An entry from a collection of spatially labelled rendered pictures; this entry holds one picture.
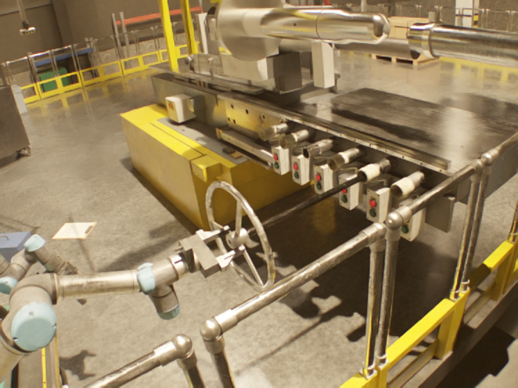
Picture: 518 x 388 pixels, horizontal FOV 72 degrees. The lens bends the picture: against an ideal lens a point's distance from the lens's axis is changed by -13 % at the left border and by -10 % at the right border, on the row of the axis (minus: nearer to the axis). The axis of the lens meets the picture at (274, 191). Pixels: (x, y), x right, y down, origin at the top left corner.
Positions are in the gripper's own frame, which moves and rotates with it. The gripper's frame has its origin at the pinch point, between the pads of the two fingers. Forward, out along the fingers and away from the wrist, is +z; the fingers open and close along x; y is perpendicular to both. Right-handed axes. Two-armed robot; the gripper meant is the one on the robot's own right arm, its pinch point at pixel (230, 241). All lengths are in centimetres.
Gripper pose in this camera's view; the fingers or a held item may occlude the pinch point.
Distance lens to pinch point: 127.0
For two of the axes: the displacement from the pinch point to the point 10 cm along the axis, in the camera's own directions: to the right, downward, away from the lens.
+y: -1.1, 7.0, 7.0
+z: 8.0, -3.6, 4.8
